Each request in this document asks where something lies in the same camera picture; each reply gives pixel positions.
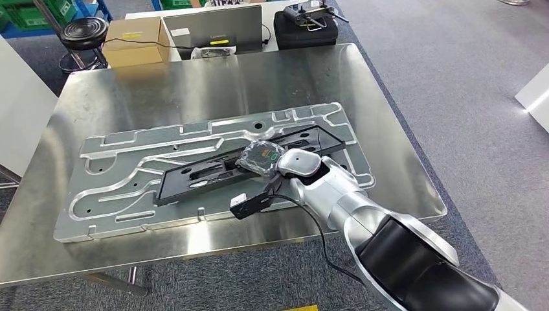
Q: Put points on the grey stamped metal plate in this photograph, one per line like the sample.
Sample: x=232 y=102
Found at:
x=128 y=171

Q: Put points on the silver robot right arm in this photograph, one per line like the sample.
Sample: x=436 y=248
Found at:
x=343 y=197

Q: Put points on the black remote controller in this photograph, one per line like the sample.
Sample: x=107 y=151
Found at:
x=306 y=15

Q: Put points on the black plastic frame part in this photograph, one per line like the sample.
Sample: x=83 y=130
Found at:
x=206 y=171

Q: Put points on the green plastic crate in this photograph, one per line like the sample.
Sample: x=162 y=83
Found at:
x=30 y=15
x=176 y=3

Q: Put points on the steel frame table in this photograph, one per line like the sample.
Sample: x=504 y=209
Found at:
x=8 y=176

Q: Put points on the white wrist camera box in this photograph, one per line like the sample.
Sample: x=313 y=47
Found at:
x=248 y=206

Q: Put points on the black bag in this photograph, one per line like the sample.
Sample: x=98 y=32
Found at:
x=304 y=38

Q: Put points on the white plastic bag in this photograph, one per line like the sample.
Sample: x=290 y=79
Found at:
x=212 y=52

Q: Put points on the stainless steel workbench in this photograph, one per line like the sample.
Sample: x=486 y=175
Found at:
x=214 y=86

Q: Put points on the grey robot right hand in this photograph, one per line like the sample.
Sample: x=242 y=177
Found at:
x=259 y=158

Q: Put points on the brown cardboard box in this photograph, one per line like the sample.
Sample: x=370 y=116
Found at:
x=133 y=47

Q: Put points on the black round stool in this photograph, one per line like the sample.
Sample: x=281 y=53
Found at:
x=83 y=32

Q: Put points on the white display plinth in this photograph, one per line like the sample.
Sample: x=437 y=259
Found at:
x=536 y=98

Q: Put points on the white panel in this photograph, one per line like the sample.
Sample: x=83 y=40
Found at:
x=21 y=107

